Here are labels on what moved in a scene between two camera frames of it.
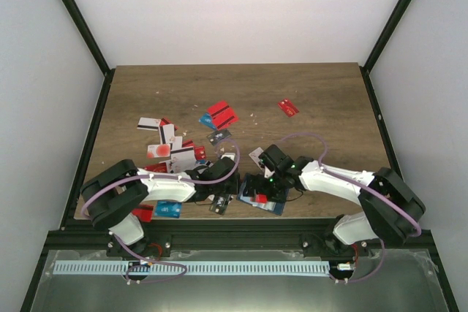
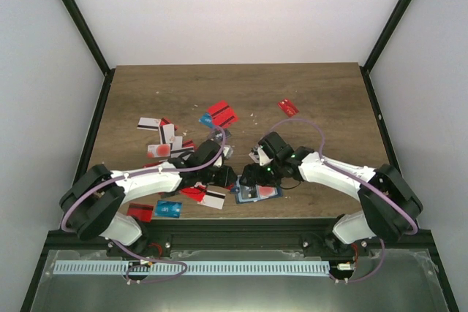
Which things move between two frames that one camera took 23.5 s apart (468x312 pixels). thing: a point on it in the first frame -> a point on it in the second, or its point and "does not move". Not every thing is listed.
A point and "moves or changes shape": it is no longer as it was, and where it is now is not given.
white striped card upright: (169, 132) does not move
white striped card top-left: (148, 123) does not move
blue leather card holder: (258, 191) moves or changes shape
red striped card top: (223, 116) does not move
